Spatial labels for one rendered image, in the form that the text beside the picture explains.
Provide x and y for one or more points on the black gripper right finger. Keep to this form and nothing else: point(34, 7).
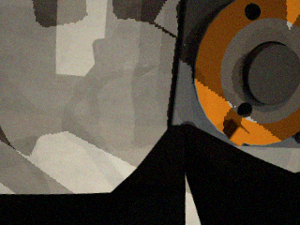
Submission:
point(230, 187)

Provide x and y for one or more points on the orange and grey round plate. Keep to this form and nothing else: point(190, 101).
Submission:
point(217, 71)

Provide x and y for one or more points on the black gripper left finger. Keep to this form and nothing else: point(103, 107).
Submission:
point(154, 194)

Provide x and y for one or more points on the black square base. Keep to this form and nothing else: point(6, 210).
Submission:
point(271, 72)

